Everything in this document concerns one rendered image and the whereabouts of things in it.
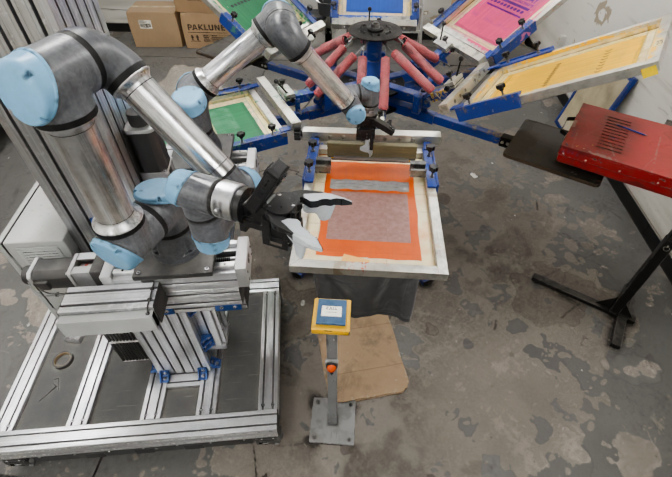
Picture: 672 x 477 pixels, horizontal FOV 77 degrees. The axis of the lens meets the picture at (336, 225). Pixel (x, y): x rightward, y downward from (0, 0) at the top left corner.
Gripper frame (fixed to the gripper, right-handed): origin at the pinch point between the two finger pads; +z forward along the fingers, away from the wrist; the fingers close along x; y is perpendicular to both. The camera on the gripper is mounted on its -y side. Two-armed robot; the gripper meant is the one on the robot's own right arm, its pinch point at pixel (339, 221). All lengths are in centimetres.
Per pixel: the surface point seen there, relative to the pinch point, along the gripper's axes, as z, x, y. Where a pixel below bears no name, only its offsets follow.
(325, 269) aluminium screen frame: -20, -50, 63
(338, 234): -23, -71, 63
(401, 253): 3, -70, 63
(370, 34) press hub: -49, -180, 12
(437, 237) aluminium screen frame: 15, -80, 58
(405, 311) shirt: 9, -74, 98
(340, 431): -6, -45, 162
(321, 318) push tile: -14, -31, 67
